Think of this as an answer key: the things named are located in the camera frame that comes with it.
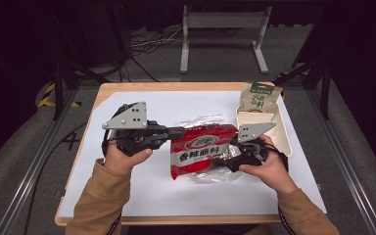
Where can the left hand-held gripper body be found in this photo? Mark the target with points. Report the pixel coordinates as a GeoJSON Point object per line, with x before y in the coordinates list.
{"type": "Point", "coordinates": [130, 119]}

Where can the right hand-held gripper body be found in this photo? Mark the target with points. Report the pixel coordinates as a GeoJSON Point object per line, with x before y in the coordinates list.
{"type": "Point", "coordinates": [253, 130]}

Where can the red seasoning packet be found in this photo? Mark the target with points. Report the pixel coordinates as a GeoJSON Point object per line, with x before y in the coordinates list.
{"type": "Point", "coordinates": [199, 150]}

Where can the white divided tray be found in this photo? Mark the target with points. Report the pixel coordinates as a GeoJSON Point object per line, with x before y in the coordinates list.
{"type": "Point", "coordinates": [282, 137]}

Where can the beige green-topped seasoning packet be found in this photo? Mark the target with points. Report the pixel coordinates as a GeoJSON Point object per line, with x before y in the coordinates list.
{"type": "Point", "coordinates": [261, 96]}

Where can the person's left hand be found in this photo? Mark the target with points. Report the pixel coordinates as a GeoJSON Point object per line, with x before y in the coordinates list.
{"type": "Point", "coordinates": [120, 161]}

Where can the person's right hand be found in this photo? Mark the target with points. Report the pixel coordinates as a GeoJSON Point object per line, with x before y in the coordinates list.
{"type": "Point", "coordinates": [274, 173]}

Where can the clear packet of dark spices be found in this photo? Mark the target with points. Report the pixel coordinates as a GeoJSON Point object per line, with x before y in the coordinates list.
{"type": "Point", "coordinates": [209, 178]}

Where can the white table mat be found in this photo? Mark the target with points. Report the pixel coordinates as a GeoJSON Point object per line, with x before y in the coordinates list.
{"type": "Point", "coordinates": [163, 107]}

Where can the wooden table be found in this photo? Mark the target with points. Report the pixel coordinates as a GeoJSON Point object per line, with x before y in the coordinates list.
{"type": "Point", "coordinates": [182, 86]}

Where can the black metal stand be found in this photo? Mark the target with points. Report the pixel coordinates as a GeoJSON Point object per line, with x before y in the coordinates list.
{"type": "Point", "coordinates": [324, 88]}
{"type": "Point", "coordinates": [58, 84]}

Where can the yellow black hazard tape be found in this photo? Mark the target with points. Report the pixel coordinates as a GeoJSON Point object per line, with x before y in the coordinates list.
{"type": "Point", "coordinates": [45, 96]}

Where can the white metal stand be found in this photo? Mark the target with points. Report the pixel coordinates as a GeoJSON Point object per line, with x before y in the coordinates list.
{"type": "Point", "coordinates": [223, 19]}

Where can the aluminium floor rail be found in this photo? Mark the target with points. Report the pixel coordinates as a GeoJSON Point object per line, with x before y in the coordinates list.
{"type": "Point", "coordinates": [29, 176]}
{"type": "Point", "coordinates": [346, 163]}

